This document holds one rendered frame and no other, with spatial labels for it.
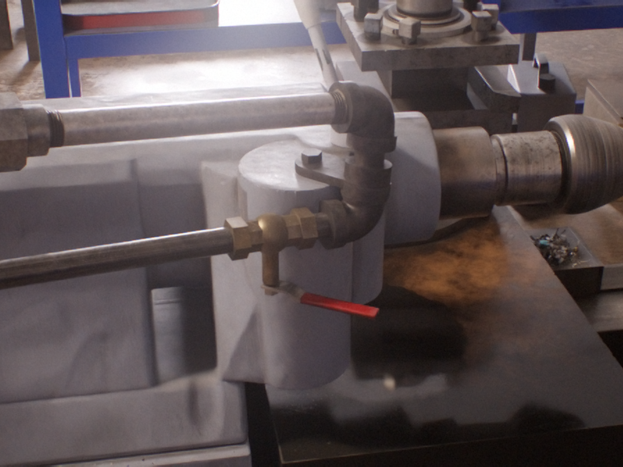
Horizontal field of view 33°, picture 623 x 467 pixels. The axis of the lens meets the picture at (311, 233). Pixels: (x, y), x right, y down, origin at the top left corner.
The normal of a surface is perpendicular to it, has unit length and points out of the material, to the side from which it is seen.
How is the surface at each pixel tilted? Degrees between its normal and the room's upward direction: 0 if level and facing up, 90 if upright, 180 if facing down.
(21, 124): 57
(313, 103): 46
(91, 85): 0
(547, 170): 70
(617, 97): 9
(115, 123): 63
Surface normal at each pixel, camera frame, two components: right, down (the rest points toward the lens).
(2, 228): 0.17, 0.35
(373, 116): 0.43, 0.48
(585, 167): 0.05, 0.08
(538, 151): 0.10, -0.42
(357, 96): 0.42, -0.33
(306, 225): 0.38, -0.06
